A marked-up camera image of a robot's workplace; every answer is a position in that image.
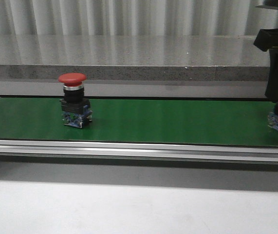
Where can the red mushroom push button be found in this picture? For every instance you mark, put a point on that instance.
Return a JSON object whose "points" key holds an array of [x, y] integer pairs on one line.
{"points": [[76, 109]]}

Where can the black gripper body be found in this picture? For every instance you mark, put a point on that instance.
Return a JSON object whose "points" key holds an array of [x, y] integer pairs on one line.
{"points": [[267, 39]]}

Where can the grey speckled stone counter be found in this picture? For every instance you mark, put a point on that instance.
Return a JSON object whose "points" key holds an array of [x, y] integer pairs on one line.
{"points": [[134, 66]]}

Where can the silver conveyor frame rail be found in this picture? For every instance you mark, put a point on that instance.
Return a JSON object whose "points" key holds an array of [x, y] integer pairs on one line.
{"points": [[143, 151]]}

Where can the green conveyor belt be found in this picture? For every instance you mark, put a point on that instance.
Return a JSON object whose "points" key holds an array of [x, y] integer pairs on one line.
{"points": [[216, 122]]}

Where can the white pleated curtain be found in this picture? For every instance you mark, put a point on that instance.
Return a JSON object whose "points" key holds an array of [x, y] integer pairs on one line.
{"points": [[135, 17]]}

